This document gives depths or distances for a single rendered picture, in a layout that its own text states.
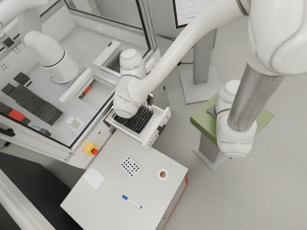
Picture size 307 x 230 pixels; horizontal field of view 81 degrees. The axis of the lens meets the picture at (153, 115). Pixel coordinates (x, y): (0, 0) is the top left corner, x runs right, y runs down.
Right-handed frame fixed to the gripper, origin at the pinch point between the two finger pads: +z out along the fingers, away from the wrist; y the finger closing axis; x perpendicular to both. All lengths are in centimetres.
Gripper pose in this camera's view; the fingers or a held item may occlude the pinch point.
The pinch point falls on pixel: (148, 104)
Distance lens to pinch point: 109.6
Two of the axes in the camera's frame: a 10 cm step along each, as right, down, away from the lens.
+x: -5.4, 7.9, -3.0
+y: -8.2, -4.2, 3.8
